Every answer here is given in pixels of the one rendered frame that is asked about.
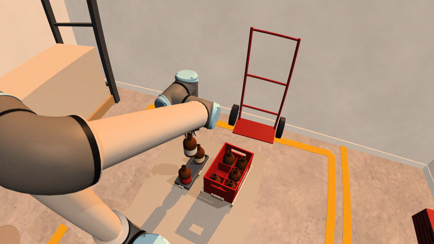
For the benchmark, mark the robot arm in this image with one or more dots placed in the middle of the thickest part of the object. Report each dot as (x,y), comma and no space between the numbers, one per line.
(57,159)

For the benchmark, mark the brown bottle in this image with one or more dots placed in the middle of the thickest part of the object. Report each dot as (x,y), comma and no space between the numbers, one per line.
(229,158)
(235,175)
(230,184)
(185,175)
(242,163)
(190,146)
(199,158)
(215,178)

